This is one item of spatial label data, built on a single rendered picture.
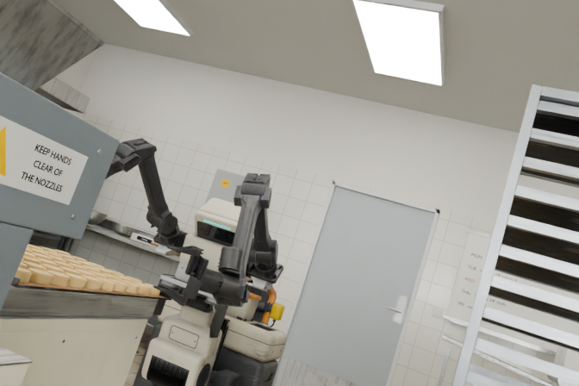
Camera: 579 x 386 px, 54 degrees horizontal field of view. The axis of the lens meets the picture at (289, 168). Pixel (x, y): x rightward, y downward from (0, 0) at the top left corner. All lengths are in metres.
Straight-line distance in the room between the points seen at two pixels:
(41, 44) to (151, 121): 5.89
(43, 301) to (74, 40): 0.55
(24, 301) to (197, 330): 1.16
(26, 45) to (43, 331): 0.61
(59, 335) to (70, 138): 0.59
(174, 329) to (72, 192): 1.51
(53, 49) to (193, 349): 1.57
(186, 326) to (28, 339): 1.13
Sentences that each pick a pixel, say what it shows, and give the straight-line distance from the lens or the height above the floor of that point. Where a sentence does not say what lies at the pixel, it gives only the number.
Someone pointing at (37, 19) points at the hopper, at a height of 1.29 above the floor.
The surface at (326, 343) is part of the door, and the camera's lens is 5.65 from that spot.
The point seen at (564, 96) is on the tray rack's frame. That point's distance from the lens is 1.83.
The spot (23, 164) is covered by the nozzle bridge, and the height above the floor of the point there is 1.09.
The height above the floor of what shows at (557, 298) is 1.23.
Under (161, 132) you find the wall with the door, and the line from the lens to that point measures 6.65.
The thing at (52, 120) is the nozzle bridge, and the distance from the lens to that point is 0.78.
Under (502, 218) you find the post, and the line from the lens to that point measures 1.71.
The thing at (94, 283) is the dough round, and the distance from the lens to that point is 1.32.
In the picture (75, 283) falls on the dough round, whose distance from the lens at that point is 1.27.
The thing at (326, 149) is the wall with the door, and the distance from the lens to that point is 5.89.
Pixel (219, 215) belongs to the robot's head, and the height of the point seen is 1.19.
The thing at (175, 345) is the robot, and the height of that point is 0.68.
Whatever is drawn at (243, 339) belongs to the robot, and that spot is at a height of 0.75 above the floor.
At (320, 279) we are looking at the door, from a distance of 5.68.
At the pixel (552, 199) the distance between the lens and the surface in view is 1.76.
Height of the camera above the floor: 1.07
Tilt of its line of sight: 10 degrees up
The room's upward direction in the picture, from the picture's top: 19 degrees clockwise
